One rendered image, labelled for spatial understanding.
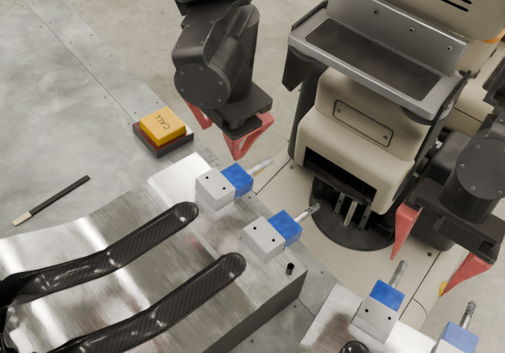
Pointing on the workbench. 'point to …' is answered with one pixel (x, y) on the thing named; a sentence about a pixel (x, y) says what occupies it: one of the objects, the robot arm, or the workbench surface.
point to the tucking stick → (50, 200)
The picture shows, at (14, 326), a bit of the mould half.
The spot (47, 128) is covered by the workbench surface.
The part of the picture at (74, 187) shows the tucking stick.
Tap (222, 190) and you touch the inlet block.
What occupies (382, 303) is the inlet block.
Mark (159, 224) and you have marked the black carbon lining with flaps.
